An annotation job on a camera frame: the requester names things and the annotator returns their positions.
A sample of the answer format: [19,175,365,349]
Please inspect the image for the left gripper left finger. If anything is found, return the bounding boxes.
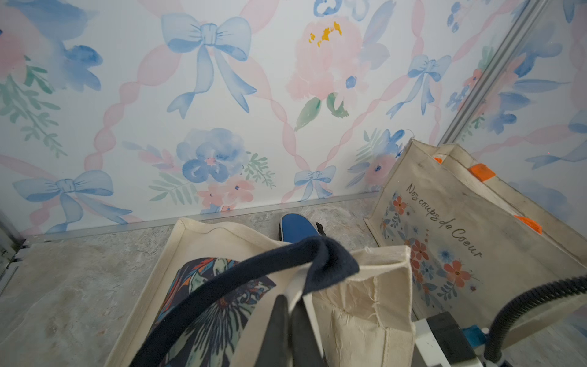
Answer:
[255,295,290,367]

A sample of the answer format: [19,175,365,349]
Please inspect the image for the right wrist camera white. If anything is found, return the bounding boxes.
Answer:
[411,312,483,367]

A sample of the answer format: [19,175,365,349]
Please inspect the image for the cream canvas bag navy handles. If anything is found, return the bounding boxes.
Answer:
[107,219,415,366]

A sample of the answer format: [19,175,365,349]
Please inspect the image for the blue ping pong paddle case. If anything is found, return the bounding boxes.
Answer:
[278,213,326,243]

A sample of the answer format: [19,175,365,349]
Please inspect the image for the black corrugated cable conduit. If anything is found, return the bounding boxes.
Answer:
[483,274,587,364]

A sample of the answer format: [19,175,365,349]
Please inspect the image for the cream canvas bag orange handles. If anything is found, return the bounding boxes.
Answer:
[366,140,586,328]

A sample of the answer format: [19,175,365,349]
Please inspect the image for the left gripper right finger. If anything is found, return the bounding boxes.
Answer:
[290,299,327,367]

